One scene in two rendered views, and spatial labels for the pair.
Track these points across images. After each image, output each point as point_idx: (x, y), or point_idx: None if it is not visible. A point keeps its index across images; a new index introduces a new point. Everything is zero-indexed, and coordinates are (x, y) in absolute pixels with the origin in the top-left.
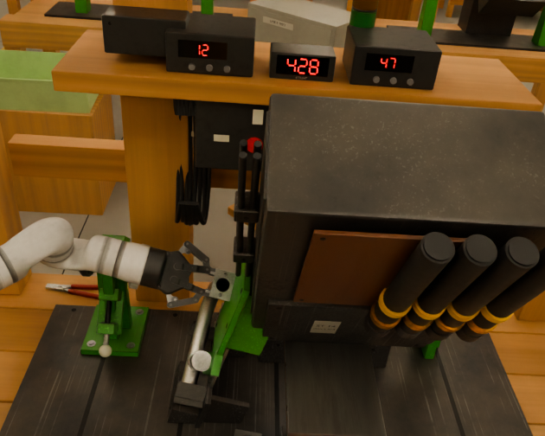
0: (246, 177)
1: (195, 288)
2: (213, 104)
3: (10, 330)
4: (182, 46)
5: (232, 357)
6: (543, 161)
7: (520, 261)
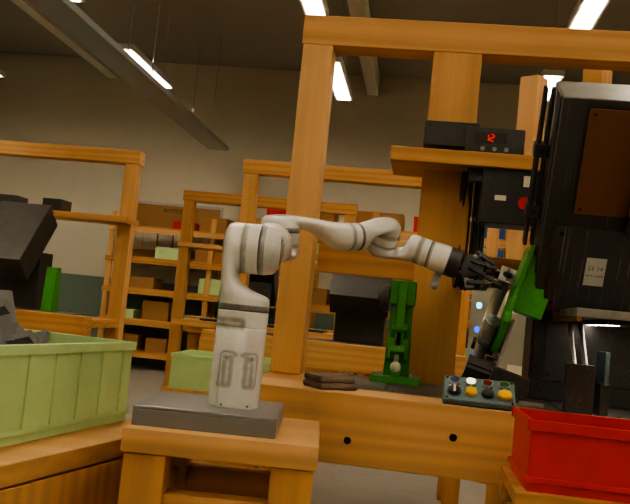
0: None
1: (486, 276)
2: (496, 172)
3: (300, 378)
4: (477, 135)
5: None
6: None
7: None
